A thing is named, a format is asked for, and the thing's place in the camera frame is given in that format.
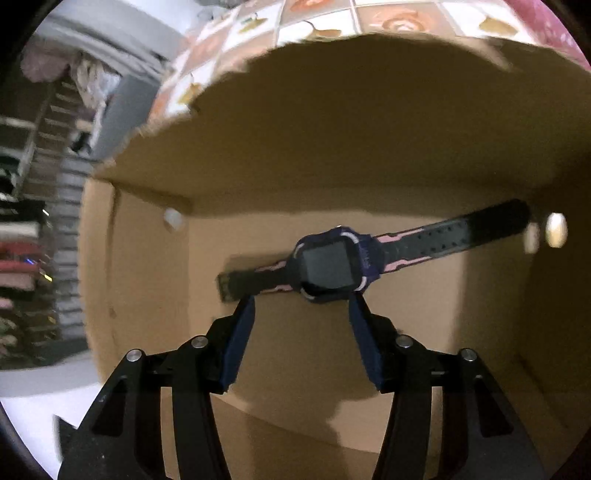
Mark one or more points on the brown cardboard box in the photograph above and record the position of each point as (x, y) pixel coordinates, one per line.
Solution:
(369, 161)

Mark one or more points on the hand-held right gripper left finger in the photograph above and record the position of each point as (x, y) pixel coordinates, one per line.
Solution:
(242, 341)

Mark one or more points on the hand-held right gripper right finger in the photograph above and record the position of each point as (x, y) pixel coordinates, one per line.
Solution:
(362, 341)

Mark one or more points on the dark blue pink smart watch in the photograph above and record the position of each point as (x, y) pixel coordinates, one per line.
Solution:
(328, 263)

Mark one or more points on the row of hanging clothes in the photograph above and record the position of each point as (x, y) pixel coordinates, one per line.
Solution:
(18, 258)

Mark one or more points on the metal railing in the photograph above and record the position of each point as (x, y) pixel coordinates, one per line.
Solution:
(69, 230)

